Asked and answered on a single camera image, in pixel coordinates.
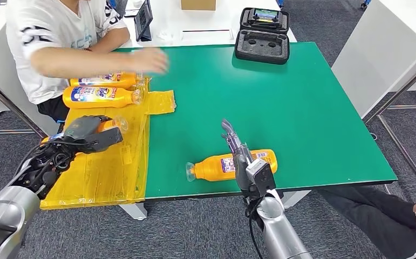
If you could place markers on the person's right hand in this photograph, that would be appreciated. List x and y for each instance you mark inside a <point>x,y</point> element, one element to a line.
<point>150,60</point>

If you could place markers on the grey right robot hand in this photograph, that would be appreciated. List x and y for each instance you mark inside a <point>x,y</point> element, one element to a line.
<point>241,161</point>

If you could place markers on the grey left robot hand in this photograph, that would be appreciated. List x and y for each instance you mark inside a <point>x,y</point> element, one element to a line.
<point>82,128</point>

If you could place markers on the orange detergent bottle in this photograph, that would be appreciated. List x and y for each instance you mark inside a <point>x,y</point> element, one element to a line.
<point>113,124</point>
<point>111,81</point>
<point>100,97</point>
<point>211,168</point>

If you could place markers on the smartphone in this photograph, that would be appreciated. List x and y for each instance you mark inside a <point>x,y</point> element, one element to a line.
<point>131,13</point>

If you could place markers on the person's right forearm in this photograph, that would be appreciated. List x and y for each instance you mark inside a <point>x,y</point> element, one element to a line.
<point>82,63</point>

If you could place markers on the crumpled white tissue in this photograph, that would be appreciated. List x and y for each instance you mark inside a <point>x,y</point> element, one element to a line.
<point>164,35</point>

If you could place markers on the black tablet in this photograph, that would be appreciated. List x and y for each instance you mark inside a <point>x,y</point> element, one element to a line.
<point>143,19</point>

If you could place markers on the yellow taped cardboard mat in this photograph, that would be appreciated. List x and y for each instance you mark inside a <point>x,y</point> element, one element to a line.
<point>111,171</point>

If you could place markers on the person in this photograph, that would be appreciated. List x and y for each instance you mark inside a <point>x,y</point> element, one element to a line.
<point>372,214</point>
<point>50,35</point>

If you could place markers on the white table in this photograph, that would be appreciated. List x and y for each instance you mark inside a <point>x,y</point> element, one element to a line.
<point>200,21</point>

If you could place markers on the white table foot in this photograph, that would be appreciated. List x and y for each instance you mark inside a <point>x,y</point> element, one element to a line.
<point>295,199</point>
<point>134,212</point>

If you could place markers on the grey board panel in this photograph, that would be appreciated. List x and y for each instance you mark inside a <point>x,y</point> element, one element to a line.
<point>18,107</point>

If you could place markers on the brown cardboard box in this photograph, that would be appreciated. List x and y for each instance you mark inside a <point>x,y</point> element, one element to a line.
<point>198,4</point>

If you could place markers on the black foam-lined case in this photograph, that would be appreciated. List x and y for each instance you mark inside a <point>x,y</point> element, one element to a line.
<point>262,48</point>

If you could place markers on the black handheld controller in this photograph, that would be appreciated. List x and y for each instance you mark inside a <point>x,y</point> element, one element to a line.
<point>264,18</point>

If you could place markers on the white partition panel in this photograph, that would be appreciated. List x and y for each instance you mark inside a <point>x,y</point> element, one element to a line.
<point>375,53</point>

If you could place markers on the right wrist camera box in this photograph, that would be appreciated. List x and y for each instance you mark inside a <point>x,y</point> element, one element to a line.
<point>261,177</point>

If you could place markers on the steel tube frame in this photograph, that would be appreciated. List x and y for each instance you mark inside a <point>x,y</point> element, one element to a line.
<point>400,91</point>
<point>11,107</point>

